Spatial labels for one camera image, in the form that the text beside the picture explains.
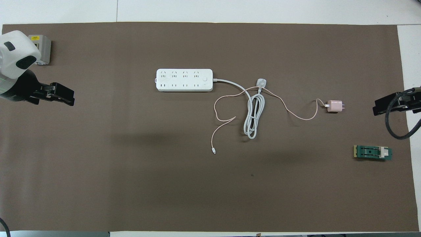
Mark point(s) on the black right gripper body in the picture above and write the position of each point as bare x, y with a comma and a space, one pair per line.
411, 100

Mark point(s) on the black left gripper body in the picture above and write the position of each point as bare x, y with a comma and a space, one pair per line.
16, 87

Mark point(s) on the pink usb charger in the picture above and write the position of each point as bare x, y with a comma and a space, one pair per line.
335, 106

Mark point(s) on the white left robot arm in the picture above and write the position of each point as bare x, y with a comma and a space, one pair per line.
16, 52

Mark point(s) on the white power strip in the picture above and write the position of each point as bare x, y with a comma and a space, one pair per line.
184, 80

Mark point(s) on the brown table mat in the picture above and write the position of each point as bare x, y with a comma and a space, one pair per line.
164, 184

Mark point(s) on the grey on-off switch box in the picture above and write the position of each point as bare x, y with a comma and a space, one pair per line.
46, 49

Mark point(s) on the green knife switch yellow base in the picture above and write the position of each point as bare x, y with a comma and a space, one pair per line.
371, 152

